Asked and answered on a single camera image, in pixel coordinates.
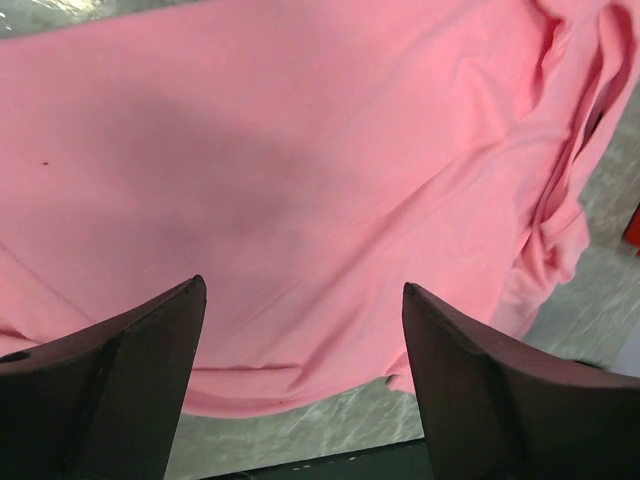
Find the pink t shirt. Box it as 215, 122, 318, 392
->
1, 1, 639, 418

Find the red plastic bin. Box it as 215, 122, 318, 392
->
622, 204, 640, 257

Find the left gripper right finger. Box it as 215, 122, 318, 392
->
402, 283, 639, 479

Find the black base beam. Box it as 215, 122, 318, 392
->
215, 439, 434, 480

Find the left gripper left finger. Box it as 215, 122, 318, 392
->
1, 276, 207, 479

